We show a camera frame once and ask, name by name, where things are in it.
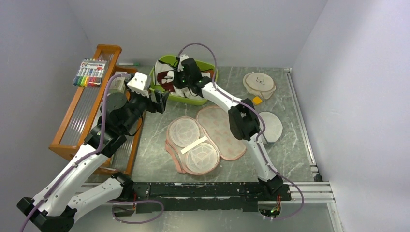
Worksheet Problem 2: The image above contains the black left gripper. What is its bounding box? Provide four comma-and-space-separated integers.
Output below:
121, 80, 169, 133

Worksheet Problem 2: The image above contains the pink floral laundry bag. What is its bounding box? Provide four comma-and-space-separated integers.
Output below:
165, 106, 247, 175

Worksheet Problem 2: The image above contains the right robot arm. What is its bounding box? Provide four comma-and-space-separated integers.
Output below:
173, 55, 283, 200

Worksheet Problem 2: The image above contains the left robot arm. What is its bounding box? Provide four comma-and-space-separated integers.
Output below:
17, 90, 169, 232

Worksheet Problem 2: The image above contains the beige round laundry bag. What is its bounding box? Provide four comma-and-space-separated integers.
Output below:
243, 72, 277, 100

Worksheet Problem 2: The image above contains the white mesh round laundry bag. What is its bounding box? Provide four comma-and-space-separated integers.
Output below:
260, 111, 283, 144

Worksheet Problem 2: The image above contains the maroon cloth garment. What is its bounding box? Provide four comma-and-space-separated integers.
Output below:
157, 71, 175, 92

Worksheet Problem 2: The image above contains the green plastic basin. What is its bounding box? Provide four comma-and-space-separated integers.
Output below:
149, 55, 218, 106

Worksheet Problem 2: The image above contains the white black-trimmed garment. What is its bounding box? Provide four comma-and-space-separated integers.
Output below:
154, 60, 174, 85

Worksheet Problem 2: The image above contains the green capped marker pen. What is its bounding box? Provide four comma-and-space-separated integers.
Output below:
118, 62, 140, 67

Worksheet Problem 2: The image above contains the white small carton box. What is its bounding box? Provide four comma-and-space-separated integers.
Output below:
109, 76, 126, 94

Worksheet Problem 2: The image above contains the yellow small block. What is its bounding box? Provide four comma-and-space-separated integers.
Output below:
252, 96, 263, 105

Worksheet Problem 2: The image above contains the colour marker pen pack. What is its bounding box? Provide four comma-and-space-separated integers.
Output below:
73, 58, 109, 87

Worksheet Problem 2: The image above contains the wooden tiered rack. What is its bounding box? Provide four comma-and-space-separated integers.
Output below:
49, 44, 144, 175

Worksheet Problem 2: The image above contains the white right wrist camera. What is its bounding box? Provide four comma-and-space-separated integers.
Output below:
176, 54, 190, 72

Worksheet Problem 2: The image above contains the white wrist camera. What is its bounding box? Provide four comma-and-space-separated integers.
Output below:
176, 54, 190, 72
127, 72, 151, 98

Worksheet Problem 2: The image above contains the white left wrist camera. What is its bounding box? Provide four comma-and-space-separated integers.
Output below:
127, 72, 151, 98

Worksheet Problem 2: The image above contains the white pipe along wall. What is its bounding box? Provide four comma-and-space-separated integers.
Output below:
284, 68, 322, 182

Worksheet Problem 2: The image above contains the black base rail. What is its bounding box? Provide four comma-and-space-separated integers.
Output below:
115, 182, 291, 213

